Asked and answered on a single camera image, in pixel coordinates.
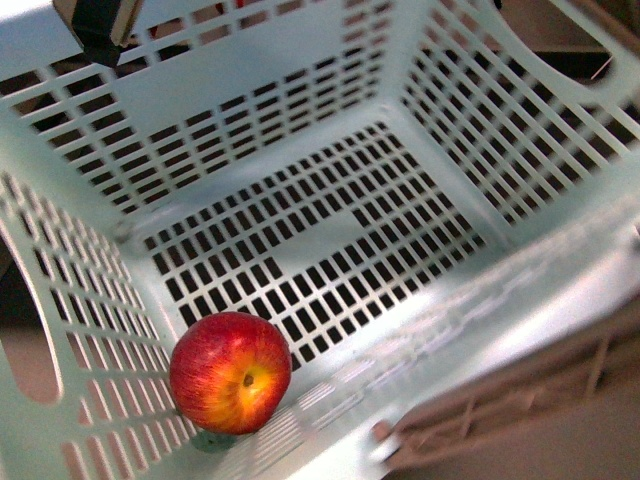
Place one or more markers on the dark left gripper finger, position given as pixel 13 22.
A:
pixel 102 28

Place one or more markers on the red yellow apple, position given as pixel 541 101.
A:
pixel 229 372

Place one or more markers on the light green plastic basket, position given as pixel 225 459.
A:
pixel 436 203

